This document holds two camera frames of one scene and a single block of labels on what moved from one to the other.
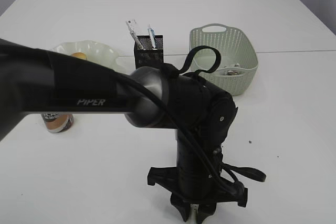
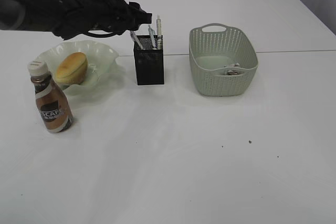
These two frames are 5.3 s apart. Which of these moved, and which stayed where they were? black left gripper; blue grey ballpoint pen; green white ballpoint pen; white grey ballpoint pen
Moved: green white ballpoint pen; black left gripper
Stayed: blue grey ballpoint pen; white grey ballpoint pen
